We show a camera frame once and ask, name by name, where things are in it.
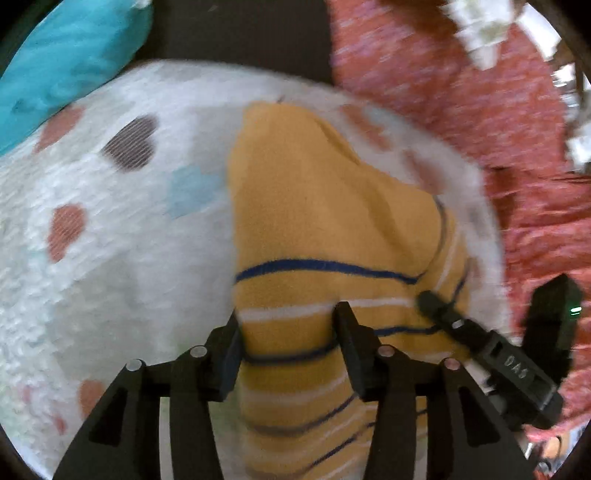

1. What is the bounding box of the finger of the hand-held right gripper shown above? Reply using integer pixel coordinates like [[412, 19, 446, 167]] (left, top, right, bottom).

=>
[[417, 289, 497, 357]]

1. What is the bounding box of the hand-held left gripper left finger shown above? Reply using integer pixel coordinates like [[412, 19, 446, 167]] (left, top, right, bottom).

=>
[[53, 314, 245, 480]]

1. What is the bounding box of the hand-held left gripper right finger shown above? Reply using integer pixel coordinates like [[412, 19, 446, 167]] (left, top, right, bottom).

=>
[[333, 301, 539, 480]]

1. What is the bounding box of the yellow striped shirt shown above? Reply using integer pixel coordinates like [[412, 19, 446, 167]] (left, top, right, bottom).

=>
[[226, 102, 472, 480]]

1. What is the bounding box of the white heart print blanket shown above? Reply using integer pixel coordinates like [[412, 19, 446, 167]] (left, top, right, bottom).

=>
[[0, 60, 514, 480]]

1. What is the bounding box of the white blurred object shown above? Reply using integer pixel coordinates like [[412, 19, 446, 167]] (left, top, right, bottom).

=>
[[441, 0, 525, 71], [551, 62, 591, 169]]

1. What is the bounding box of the red knit blanket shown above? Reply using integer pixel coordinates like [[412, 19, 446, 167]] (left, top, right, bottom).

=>
[[325, 0, 591, 446]]

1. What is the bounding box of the dark sofa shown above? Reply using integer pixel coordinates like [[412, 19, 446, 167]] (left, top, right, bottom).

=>
[[142, 0, 336, 88]]

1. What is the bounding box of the teal cloth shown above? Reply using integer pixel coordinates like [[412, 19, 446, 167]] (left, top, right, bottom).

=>
[[0, 0, 155, 157]]

